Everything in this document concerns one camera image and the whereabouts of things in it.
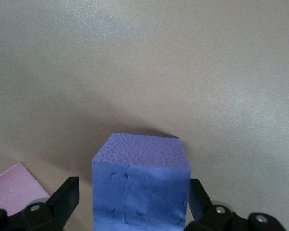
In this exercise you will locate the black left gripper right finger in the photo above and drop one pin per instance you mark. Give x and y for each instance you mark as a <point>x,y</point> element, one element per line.
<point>207,211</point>

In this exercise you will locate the pink foam cube with notch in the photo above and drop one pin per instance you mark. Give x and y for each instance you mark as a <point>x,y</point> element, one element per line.
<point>14,185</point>

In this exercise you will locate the purple foam cube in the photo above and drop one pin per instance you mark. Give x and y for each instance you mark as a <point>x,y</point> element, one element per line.
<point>139,187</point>

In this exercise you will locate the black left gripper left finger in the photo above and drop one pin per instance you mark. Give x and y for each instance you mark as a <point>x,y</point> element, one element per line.
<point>60,207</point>

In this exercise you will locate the brown table cover sheet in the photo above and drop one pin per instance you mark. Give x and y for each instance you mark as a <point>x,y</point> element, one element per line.
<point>135,60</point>

